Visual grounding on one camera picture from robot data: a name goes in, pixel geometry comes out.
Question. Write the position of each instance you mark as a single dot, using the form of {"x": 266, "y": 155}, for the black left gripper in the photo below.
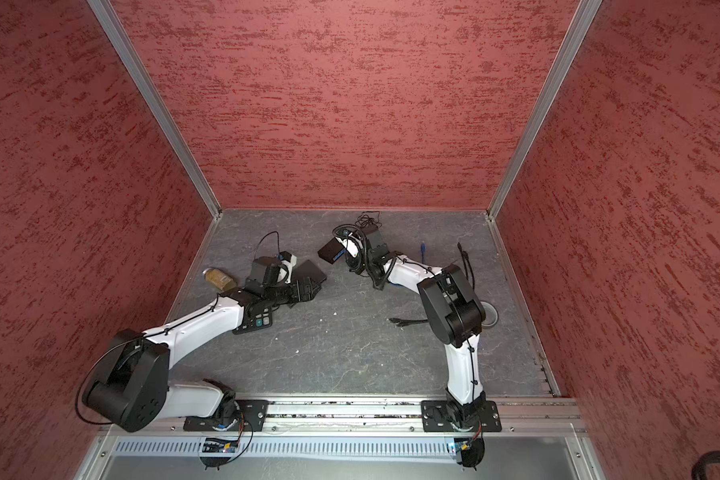
{"x": 297, "y": 295}

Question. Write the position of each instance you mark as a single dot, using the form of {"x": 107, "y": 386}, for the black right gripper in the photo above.
{"x": 357, "y": 265}

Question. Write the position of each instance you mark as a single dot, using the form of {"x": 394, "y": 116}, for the black network switch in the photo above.
{"x": 308, "y": 270}
{"x": 333, "y": 250}

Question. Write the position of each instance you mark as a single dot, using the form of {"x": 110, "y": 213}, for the black power adapter with cable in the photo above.
{"x": 368, "y": 220}

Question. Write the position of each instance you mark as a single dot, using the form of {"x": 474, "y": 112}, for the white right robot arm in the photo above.
{"x": 453, "y": 311}

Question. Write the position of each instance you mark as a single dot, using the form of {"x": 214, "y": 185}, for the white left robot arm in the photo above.
{"x": 130, "y": 386}

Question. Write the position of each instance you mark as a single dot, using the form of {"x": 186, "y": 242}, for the black calculator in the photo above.
{"x": 255, "y": 319}

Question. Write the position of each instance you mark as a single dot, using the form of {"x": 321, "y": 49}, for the glass jar with brown contents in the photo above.
{"x": 220, "y": 280}

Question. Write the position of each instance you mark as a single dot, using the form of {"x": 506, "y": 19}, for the brown tape roll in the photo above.
{"x": 491, "y": 315}

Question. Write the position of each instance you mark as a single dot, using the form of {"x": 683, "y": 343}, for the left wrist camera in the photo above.
{"x": 288, "y": 263}

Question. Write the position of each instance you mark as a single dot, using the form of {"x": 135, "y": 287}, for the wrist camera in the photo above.
{"x": 288, "y": 263}
{"x": 352, "y": 246}

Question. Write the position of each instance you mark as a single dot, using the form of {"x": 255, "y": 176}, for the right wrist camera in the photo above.
{"x": 352, "y": 246}

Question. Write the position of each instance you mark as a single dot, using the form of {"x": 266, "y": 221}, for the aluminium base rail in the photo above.
{"x": 370, "y": 415}

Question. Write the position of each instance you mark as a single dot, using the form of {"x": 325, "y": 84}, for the aluminium left corner post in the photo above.
{"x": 108, "y": 19}

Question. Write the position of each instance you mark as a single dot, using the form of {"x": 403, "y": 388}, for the aluminium corner post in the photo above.
{"x": 108, "y": 19}
{"x": 581, "y": 22}

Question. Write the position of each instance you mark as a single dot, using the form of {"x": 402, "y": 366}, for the aluminium right corner post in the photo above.
{"x": 581, "y": 22}

